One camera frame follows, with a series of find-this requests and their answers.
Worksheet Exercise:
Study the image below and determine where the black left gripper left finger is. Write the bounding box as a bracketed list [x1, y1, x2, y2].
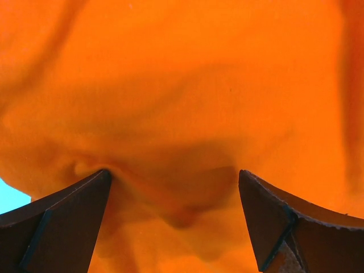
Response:
[1, 169, 111, 273]

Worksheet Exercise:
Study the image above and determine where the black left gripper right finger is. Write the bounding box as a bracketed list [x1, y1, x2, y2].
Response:
[239, 170, 363, 272]

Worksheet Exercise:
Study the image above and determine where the orange t-shirt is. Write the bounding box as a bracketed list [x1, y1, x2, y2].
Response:
[1, 1, 363, 272]

